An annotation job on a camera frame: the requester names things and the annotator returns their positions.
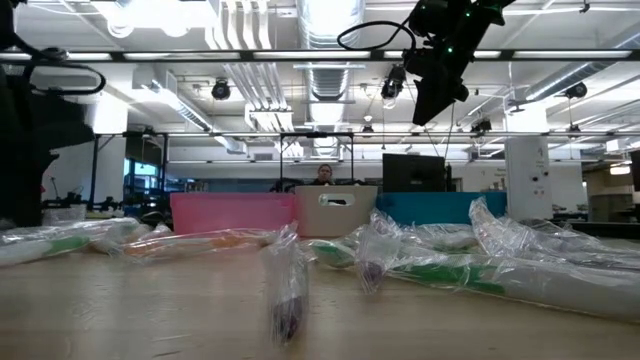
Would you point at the person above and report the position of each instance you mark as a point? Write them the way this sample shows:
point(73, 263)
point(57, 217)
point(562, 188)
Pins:
point(324, 175)

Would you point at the black machine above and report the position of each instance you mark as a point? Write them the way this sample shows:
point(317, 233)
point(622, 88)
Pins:
point(105, 205)

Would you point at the black ceiling spotlight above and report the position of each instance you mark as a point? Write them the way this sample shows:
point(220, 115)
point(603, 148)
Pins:
point(576, 90)
point(220, 91)
point(481, 126)
point(392, 85)

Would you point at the black metal gantry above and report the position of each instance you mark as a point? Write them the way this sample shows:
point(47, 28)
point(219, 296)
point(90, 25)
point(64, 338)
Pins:
point(94, 170)

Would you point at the black office chair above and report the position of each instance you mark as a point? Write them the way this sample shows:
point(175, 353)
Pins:
point(287, 186)

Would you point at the black monitor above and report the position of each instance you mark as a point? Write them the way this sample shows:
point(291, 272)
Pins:
point(412, 172)

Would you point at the white plastic bin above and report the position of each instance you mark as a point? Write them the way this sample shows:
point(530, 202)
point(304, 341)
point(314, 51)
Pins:
point(310, 215)

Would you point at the white rectangular ceiling duct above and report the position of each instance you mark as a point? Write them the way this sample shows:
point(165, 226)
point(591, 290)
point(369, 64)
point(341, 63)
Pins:
point(165, 95)

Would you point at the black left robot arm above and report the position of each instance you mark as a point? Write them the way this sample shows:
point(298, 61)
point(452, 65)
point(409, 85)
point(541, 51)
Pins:
point(30, 150)

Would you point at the teal plastic bin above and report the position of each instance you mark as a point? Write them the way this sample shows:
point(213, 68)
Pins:
point(440, 207)

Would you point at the silver round ceiling duct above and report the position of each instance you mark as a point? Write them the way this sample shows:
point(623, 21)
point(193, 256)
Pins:
point(330, 80)

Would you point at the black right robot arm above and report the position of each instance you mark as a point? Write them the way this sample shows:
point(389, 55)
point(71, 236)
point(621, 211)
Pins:
point(475, 20)

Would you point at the pink plastic bin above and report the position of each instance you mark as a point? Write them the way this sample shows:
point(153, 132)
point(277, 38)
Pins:
point(230, 212)

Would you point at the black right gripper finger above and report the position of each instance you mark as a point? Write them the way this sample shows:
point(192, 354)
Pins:
point(441, 97)
point(425, 100)

